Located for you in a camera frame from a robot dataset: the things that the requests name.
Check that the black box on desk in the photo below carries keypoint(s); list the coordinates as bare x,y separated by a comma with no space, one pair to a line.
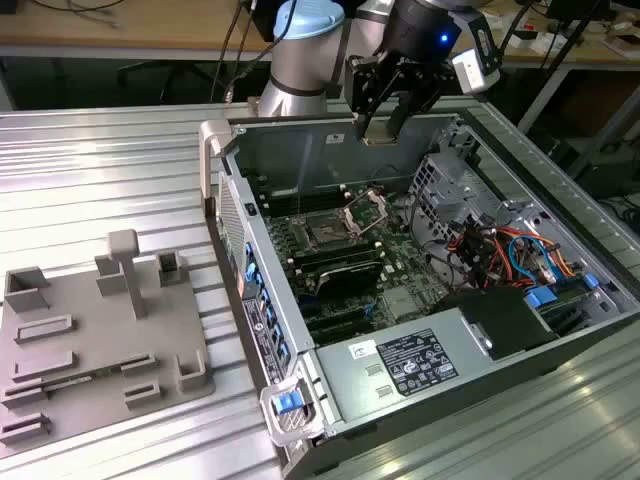
262,20

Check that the small brown cardboard box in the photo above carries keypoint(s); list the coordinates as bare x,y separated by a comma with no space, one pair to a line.
622,45

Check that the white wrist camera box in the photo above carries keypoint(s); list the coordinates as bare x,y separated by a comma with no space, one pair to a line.
472,70

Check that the grey parts rack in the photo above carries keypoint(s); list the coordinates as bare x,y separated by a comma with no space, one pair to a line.
100,330

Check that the black RAM slot bank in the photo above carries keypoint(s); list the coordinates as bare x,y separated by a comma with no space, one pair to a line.
330,256
320,200

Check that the black expansion slot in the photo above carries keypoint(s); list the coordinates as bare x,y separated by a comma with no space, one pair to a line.
340,327

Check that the silver CPU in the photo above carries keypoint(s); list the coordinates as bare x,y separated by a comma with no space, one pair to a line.
378,138

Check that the CPU socket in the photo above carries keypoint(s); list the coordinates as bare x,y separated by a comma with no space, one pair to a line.
325,232

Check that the blue disk connector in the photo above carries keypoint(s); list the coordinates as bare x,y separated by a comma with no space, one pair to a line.
542,297

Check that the thin metal locking lever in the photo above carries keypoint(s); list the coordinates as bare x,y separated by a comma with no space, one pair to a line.
315,243
299,197

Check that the cluttered wooden desk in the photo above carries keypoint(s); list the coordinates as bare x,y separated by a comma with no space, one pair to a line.
585,45

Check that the black plastic air shroud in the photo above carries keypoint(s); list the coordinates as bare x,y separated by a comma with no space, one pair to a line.
500,320

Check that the silver chipset heat sink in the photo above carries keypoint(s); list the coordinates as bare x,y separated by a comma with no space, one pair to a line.
400,302

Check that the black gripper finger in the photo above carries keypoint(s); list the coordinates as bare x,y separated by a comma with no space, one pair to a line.
417,90
362,85

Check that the black chair base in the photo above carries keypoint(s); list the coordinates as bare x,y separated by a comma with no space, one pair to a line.
165,75

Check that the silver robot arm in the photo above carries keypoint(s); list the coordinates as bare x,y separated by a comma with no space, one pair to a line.
300,65

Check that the perforated metal disk bay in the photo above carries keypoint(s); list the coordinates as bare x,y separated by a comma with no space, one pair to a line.
450,180

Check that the green RAM stick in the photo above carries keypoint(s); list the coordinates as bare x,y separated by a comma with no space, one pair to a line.
80,378

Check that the small white box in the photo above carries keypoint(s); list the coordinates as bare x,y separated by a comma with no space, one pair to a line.
525,42

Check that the grey power supply unit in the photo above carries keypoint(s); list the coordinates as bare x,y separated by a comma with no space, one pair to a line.
350,380

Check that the green motherboard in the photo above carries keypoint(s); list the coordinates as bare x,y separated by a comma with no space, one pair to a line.
405,270

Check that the blue slot retainer row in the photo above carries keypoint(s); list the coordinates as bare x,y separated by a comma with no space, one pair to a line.
251,274

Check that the open grey PC case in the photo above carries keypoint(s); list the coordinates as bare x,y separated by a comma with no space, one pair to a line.
277,260

